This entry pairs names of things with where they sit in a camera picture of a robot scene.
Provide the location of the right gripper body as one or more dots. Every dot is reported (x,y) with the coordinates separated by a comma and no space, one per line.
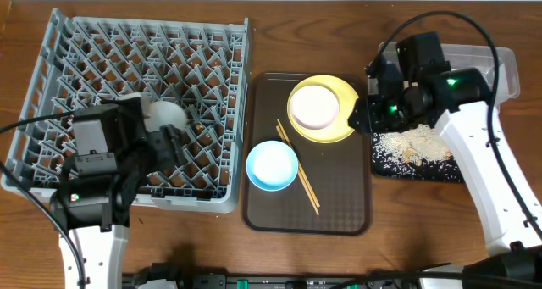
(384,115)

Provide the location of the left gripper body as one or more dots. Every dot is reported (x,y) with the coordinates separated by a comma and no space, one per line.
(168,141)

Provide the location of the white cup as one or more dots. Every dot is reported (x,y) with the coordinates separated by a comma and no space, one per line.
(161,113)

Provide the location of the yellow plate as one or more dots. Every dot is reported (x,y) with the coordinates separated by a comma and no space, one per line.
(347,98)

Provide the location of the white bowl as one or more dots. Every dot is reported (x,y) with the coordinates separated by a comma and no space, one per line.
(314,107)

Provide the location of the light blue bowl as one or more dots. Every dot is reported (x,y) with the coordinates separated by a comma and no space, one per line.
(271,166)

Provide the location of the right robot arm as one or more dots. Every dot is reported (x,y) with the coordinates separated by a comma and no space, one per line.
(507,207)

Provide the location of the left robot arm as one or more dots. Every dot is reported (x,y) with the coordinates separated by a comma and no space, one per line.
(94,210)

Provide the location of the black waste tray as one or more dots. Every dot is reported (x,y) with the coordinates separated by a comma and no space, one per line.
(443,171)

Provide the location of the grey dishwasher rack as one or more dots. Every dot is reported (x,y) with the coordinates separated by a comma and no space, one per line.
(84,61)

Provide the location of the rice and food scraps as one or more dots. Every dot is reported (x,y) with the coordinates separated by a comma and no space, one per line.
(402,151)

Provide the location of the brown serving tray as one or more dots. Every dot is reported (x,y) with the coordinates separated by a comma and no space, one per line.
(339,172)

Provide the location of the lower wooden chopstick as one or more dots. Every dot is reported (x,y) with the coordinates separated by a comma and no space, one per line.
(301,174)

